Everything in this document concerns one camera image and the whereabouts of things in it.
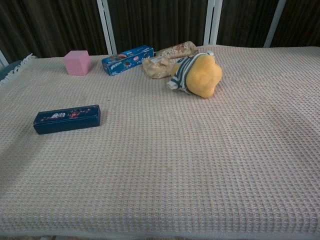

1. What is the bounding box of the clear bag of snacks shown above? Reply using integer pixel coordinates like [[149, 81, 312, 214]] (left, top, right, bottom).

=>
[[141, 56, 176, 80]]

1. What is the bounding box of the yellow plush toy striped shirt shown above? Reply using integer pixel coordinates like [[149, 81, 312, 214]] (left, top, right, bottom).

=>
[[166, 50, 223, 99]]

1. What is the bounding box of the brown white snack bar wrapper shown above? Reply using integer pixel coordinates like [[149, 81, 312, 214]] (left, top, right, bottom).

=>
[[154, 40, 199, 60]]

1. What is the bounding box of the dark blue floral box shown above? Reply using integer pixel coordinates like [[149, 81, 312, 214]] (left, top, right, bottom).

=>
[[33, 104, 102, 135]]

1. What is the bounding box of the beige waffle weave tablecloth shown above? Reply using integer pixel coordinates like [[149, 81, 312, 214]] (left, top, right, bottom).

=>
[[0, 44, 320, 237]]

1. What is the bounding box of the white metal frame post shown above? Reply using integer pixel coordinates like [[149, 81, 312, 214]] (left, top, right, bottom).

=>
[[0, 49, 10, 68], [263, 0, 287, 49], [203, 0, 224, 46], [96, 0, 118, 55]]

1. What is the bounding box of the blue cookie box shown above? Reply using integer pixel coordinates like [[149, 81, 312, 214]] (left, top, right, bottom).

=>
[[101, 44, 155, 77]]

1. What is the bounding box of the pink foam cube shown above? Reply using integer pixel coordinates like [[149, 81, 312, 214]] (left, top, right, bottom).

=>
[[63, 50, 92, 76]]

